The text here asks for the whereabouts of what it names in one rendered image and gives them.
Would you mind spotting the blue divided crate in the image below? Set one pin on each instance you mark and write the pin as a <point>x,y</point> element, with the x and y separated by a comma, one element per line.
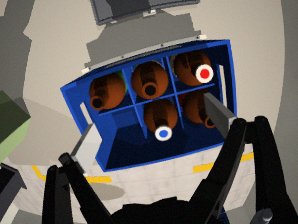
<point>125,144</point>

